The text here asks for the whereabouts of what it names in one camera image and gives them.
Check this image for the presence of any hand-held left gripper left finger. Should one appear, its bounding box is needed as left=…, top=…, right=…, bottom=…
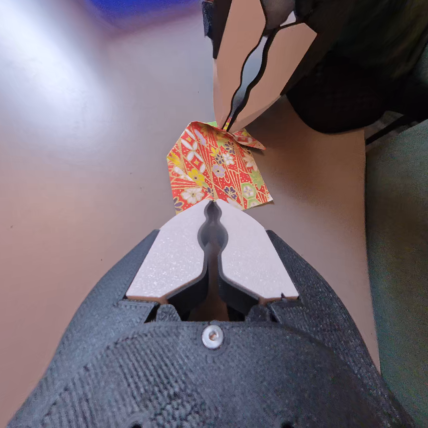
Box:
left=126, top=198, right=213, bottom=320

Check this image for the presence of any green backed red floral paper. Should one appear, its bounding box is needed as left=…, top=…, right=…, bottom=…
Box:
left=166, top=121, right=275, bottom=214

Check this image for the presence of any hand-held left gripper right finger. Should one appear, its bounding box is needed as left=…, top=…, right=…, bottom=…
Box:
left=214, top=198, right=300, bottom=320

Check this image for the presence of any dark green cloth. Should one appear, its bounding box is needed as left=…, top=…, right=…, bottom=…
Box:
left=365, top=121, right=428, bottom=428

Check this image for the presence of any person's right forearm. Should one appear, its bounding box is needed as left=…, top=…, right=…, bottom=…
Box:
left=315, top=0, right=428, bottom=121

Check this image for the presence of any black textured pad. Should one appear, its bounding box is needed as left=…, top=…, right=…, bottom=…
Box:
left=286, top=50, right=392, bottom=135

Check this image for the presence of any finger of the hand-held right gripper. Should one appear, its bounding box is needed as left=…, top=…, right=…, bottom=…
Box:
left=226, top=23, right=319, bottom=132
left=213, top=0, right=268, bottom=131

